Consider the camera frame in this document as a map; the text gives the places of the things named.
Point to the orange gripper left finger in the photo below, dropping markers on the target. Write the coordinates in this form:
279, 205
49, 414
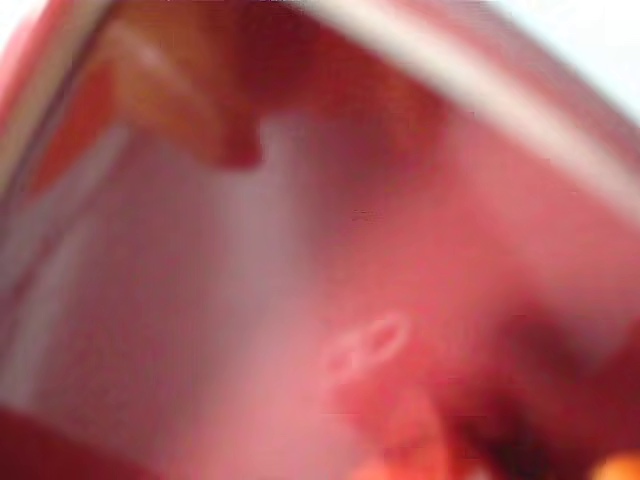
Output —
190, 105

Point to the small red object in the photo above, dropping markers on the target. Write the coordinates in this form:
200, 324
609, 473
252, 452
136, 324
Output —
405, 435

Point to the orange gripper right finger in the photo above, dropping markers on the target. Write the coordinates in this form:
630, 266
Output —
622, 467

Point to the dark maroon cardboard box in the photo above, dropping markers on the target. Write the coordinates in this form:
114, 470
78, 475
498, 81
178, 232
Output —
250, 300

